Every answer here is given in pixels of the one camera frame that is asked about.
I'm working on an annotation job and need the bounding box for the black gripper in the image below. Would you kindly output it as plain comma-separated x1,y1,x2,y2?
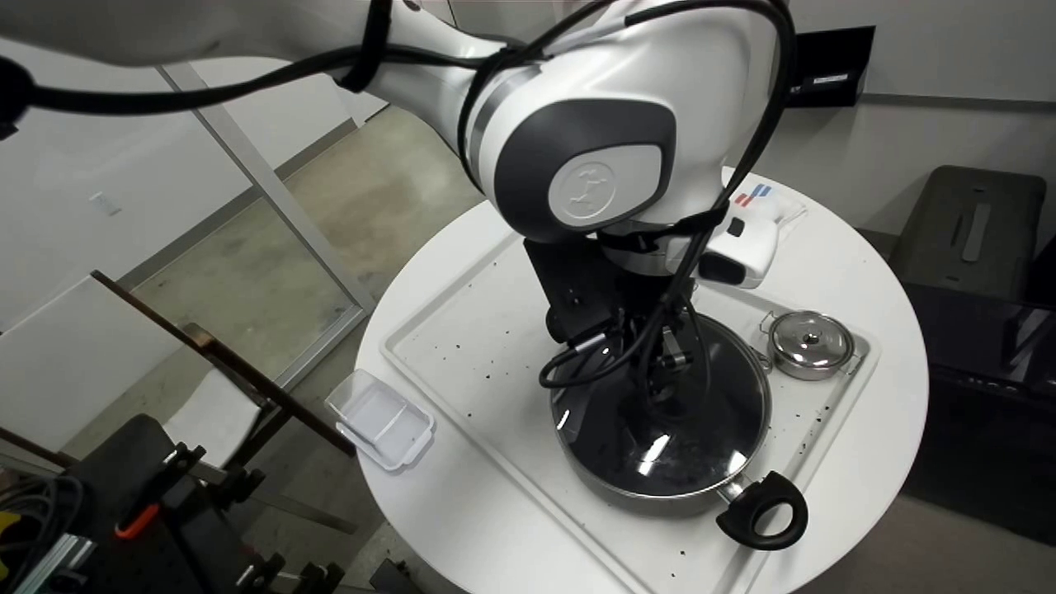
520,232,713,385

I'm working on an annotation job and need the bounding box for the glass lid with black knob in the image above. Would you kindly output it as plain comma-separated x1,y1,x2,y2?
549,310,775,498

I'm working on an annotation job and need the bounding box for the white plastic tray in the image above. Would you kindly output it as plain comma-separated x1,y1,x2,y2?
379,229,877,594

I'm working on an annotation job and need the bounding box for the clear plastic container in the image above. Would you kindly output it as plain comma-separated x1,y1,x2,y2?
325,371,443,480

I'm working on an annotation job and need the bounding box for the dark grey bin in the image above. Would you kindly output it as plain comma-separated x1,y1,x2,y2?
890,165,1050,373

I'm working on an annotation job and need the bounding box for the black marker holder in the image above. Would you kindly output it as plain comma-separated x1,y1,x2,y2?
786,23,882,111

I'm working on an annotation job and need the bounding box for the dark wooden bar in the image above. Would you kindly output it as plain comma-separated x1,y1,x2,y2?
88,269,361,458

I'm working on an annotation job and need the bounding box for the black metal stand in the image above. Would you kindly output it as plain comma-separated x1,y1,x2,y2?
0,408,347,594

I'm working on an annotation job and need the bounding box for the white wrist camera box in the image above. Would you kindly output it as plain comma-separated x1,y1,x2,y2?
701,212,783,293

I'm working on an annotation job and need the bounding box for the black pot with two handles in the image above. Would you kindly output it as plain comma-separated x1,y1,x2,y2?
546,310,813,556

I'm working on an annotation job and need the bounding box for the grey metal partition frame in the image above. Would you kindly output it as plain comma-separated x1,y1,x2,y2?
159,63,379,324

